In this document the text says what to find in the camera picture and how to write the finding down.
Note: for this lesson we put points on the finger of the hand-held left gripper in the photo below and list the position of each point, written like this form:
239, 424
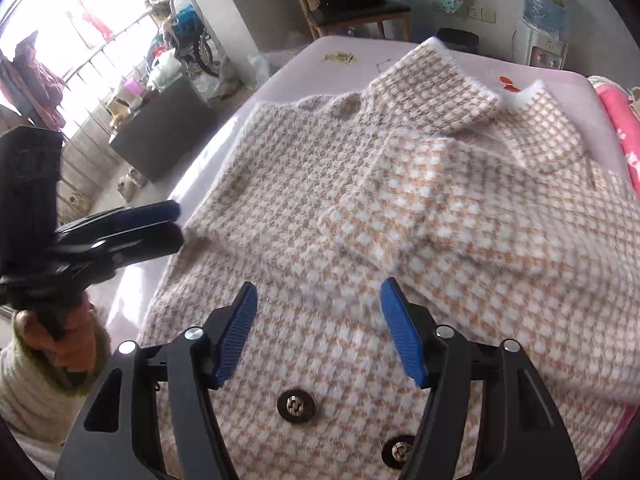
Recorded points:
145, 244
145, 214

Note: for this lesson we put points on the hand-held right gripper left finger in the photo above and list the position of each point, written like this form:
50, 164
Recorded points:
237, 335

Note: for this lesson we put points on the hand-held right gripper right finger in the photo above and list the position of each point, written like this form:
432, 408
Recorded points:
402, 335

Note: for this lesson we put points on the beige houndstooth coat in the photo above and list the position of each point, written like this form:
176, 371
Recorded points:
350, 210

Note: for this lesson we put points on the person's left forearm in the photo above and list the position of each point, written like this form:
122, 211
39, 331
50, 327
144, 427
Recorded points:
35, 405

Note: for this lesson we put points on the person's left hand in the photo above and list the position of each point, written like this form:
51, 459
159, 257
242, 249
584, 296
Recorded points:
75, 350

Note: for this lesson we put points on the dark cabinet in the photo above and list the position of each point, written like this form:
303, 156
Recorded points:
155, 130

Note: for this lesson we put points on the maroon hanging garment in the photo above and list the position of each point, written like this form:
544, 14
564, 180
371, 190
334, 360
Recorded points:
32, 80

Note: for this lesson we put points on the clear plastic bag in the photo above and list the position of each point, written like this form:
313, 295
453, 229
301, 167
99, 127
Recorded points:
235, 77

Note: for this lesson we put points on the bicycle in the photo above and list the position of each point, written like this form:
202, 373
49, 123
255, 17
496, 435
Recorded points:
192, 35

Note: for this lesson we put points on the red hanging garment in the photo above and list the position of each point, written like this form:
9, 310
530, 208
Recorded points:
95, 22

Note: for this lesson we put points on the wooden chair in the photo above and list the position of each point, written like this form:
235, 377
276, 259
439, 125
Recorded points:
350, 12

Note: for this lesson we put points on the pink floral blanket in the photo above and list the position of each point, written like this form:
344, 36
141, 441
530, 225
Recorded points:
620, 125

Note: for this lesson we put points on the white water dispenser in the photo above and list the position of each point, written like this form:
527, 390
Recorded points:
542, 52

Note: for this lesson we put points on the blue water bottle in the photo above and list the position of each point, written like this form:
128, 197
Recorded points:
545, 0

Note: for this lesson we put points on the white wall socket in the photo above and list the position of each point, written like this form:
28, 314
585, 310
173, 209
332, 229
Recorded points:
481, 13

